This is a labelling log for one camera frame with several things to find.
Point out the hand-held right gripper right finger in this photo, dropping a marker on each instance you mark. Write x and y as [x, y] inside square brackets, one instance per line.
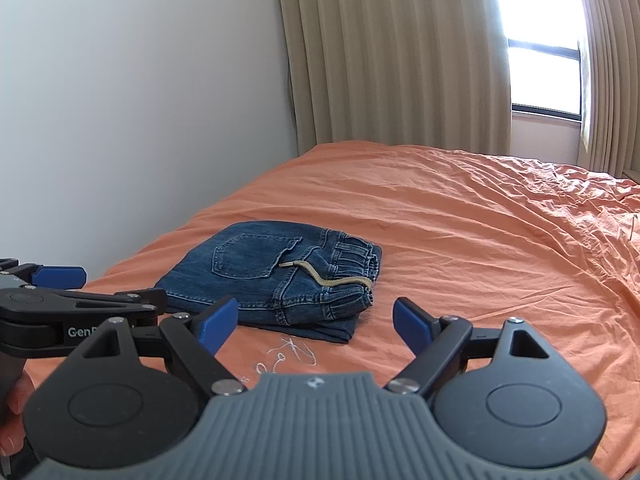
[411, 327]

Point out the blue denim pants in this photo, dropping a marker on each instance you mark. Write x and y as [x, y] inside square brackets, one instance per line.
[240, 265]

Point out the window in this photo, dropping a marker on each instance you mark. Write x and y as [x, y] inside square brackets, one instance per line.
[540, 5]

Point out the wide beige curtain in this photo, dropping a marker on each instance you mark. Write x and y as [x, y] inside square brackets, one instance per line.
[390, 50]

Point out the narrow beige curtain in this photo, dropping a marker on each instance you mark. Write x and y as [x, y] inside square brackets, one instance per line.
[610, 60]

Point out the person's left hand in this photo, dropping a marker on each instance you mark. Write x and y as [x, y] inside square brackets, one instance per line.
[22, 395]

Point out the bed with orange sheet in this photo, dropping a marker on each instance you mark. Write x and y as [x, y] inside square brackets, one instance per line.
[475, 240]

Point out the white thread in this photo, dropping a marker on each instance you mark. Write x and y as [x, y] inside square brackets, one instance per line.
[260, 367]

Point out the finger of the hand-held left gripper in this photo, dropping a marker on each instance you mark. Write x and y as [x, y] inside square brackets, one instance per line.
[57, 277]
[145, 302]

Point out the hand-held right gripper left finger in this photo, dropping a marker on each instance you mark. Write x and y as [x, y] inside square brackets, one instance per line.
[219, 325]

